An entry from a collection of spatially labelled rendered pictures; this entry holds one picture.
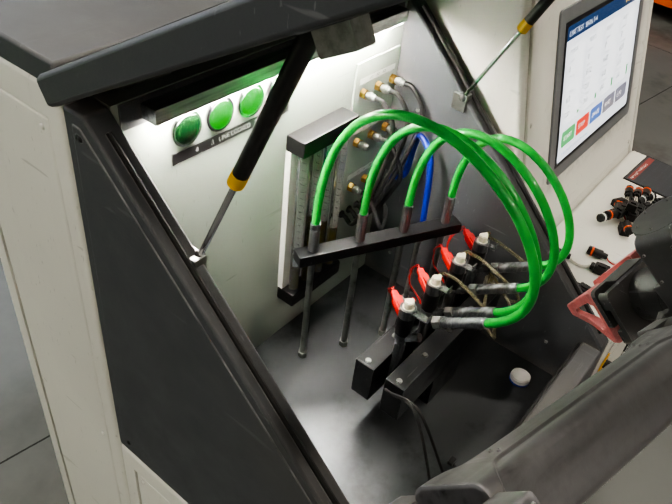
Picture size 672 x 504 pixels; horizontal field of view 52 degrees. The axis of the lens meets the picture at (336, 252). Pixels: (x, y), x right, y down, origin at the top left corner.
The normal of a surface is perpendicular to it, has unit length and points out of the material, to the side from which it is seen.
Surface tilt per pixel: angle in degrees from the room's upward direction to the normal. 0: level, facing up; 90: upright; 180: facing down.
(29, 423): 0
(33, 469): 0
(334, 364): 0
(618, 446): 42
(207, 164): 90
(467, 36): 90
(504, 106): 90
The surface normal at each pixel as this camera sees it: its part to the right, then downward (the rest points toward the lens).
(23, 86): -0.62, 0.45
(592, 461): 0.58, -0.25
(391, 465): 0.10, -0.76
